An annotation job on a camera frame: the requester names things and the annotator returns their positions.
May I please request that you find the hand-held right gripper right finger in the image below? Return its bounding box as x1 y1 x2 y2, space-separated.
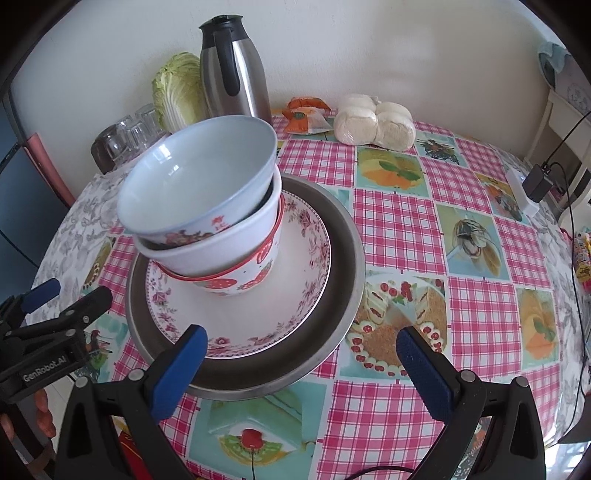
397 326 548 480

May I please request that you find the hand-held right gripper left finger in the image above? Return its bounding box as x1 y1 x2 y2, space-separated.
54 324 208 480

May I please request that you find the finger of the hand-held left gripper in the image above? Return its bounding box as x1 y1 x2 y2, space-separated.
18 286 114 343
0 278 62 326

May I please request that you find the strawberry print bowl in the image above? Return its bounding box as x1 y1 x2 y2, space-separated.
154 203 283 298

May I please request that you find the white square bowl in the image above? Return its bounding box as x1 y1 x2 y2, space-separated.
134 173 283 278

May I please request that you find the stainless steel basin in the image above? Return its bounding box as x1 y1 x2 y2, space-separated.
126 174 366 401

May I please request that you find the floral rimmed round plate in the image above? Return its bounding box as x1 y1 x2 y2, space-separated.
145 190 332 360

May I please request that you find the pale blue floral bowl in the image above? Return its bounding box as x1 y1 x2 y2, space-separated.
116 115 279 245

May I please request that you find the person's left hand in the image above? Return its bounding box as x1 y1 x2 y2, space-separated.
0 387 58 444

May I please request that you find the dark cabinet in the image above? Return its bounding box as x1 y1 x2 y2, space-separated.
0 78 77 278

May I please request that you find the pink board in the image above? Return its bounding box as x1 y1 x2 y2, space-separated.
25 133 77 206

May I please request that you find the dark brown cup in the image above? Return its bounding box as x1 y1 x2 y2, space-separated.
90 127 120 174

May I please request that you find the pink checkered tablecloth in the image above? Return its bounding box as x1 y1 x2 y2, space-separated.
81 113 583 480

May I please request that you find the clear glass cup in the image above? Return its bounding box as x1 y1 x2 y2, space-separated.
135 104 161 132
126 119 162 151
100 117 138 162

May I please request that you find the yellow printed packet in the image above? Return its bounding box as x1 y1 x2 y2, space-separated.
573 231 591 291

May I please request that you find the white power strip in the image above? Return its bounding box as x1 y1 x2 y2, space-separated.
505 168 540 217

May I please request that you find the black charger adapter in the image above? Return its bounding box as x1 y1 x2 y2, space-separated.
523 164 555 203

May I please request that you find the napa cabbage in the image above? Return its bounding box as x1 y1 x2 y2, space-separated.
152 52 208 134

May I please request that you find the bag of white steamed buns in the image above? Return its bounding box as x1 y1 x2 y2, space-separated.
333 93 416 152

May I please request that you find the stainless steel thermos jug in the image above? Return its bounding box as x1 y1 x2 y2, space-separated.
198 15 273 125

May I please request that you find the orange snack packet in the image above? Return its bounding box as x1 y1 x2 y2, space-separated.
283 107 333 136
286 97 332 112

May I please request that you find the white shelf unit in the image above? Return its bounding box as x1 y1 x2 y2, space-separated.
540 88 591 227

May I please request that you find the pale blue patterned cloth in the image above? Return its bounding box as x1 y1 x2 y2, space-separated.
538 41 591 112

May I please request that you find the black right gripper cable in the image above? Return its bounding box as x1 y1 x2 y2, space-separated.
249 448 416 480

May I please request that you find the black charger cable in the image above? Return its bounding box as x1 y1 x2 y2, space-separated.
540 111 591 169

